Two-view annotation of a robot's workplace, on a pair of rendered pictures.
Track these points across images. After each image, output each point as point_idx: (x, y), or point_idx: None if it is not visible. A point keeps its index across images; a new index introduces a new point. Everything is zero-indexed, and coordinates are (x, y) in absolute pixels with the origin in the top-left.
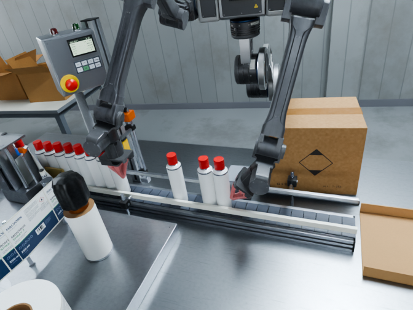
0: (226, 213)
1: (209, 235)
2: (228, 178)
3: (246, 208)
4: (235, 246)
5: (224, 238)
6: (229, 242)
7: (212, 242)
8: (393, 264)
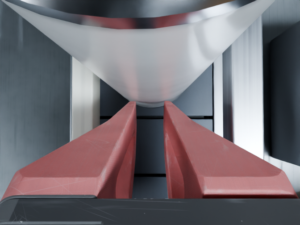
0: (107, 91)
1: (42, 47)
2: (170, 76)
3: (164, 184)
4: (14, 158)
5: (43, 107)
6: (29, 131)
7: (15, 69)
8: None
